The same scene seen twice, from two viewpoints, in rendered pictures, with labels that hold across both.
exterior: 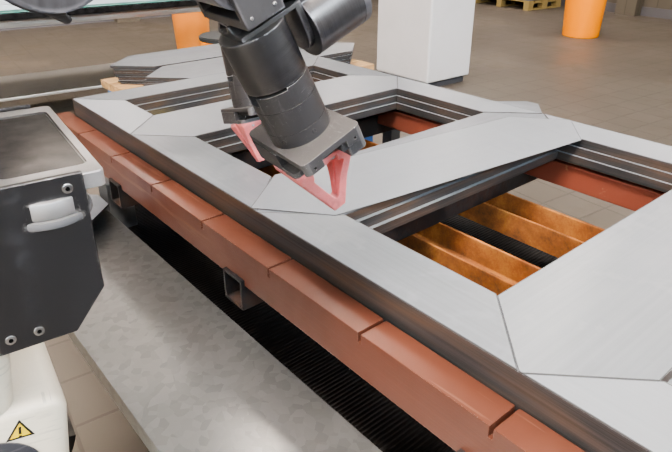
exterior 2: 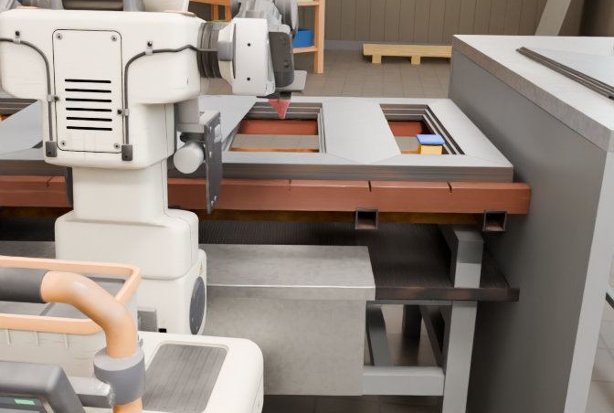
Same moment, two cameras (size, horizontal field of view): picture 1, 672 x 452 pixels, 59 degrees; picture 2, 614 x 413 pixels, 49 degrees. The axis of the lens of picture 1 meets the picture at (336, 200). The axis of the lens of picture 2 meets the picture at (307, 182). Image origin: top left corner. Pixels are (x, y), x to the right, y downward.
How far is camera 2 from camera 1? 1.12 m
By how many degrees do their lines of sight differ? 46
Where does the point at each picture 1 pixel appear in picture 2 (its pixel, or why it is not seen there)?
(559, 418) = (386, 174)
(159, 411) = not seen: hidden behind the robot
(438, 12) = not seen: outside the picture
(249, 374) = (213, 252)
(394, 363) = (314, 188)
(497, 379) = (356, 174)
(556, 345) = (365, 156)
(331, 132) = (298, 76)
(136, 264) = (45, 249)
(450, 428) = (349, 201)
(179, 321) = not seen: hidden behind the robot
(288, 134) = (289, 79)
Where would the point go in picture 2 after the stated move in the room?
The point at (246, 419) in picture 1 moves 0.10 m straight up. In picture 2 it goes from (240, 262) to (239, 219)
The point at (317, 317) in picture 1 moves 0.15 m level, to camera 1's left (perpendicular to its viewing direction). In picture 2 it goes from (255, 193) to (205, 211)
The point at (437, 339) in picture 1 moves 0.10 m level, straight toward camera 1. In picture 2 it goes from (322, 173) to (352, 185)
